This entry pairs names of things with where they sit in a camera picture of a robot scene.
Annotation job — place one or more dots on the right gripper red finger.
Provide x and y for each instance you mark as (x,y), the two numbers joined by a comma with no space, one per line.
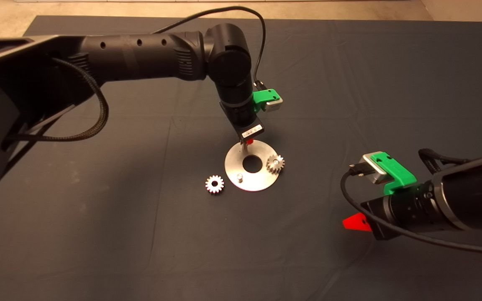
(356,223)

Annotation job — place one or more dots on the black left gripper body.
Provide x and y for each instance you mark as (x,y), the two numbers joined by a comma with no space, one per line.
(244,121)

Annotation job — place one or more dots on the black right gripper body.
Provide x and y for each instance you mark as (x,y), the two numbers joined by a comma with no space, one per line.
(400,212)

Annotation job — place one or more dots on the small steel planetary gear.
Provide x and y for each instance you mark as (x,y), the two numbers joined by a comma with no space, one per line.
(210,186)
(270,168)

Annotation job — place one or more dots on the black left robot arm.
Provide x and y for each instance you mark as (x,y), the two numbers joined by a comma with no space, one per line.
(140,56)

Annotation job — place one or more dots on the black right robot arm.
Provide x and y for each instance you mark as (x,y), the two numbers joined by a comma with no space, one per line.
(475,194)

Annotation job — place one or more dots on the round metal carrier plate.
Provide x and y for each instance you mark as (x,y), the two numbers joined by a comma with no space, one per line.
(234,167)

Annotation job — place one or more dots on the dark grey table cloth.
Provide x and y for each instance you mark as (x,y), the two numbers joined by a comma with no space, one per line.
(349,83)

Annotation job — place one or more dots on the green left camera mount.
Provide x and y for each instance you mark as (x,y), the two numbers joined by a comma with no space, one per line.
(266,97)

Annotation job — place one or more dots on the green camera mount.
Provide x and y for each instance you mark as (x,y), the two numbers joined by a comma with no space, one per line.
(266,97)
(396,173)

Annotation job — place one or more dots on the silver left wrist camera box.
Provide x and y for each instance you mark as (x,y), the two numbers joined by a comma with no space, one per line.
(274,105)

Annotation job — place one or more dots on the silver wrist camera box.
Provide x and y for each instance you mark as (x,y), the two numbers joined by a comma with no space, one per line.
(274,105)
(370,167)

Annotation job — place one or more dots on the green right camera mount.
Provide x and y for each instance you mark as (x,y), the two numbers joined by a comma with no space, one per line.
(396,173)

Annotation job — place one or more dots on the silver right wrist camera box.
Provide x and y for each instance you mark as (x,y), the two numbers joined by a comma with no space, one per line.
(370,167)

